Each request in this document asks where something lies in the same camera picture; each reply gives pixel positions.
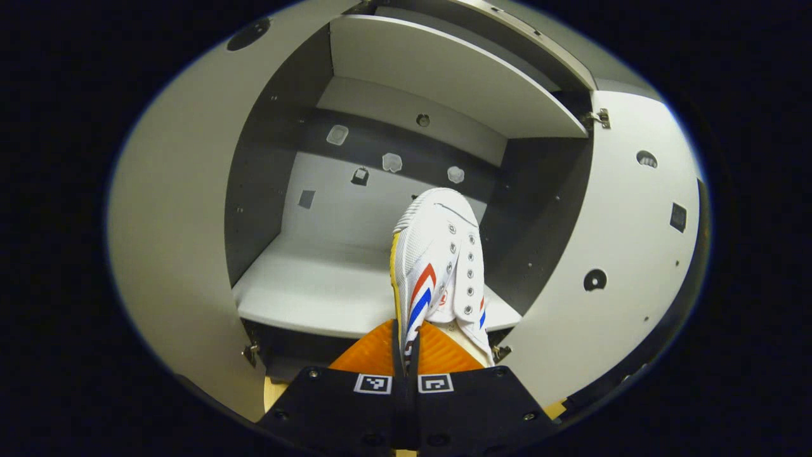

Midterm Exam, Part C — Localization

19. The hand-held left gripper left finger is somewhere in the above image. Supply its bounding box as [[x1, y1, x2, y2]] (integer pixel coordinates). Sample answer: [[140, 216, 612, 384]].
[[257, 319, 413, 454]]

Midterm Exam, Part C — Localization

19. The white cabinet shelf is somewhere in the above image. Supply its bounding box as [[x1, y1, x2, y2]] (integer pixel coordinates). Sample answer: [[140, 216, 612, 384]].
[[329, 14, 589, 139]]

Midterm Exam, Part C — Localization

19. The white striped canvas shoe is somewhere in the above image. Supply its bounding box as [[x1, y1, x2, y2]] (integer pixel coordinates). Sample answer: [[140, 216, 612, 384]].
[[389, 187, 495, 369]]

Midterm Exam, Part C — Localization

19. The white cabinet door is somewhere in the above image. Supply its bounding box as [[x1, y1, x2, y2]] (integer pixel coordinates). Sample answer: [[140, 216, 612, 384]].
[[501, 90, 702, 407], [107, 0, 362, 423]]

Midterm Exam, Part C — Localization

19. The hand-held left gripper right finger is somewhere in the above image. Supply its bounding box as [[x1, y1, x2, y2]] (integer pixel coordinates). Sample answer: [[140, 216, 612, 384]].
[[409, 321, 559, 454]]

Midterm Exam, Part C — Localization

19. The white shoe cabinet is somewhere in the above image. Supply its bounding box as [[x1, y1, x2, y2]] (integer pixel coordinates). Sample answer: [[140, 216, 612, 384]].
[[223, 0, 664, 381]]

